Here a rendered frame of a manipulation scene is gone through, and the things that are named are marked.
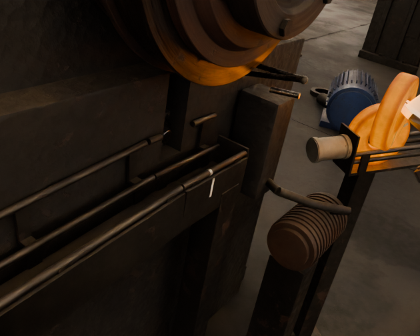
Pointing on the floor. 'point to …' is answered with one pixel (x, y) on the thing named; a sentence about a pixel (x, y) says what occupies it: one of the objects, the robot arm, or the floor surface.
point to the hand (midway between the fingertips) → (398, 103)
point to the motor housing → (293, 265)
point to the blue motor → (348, 98)
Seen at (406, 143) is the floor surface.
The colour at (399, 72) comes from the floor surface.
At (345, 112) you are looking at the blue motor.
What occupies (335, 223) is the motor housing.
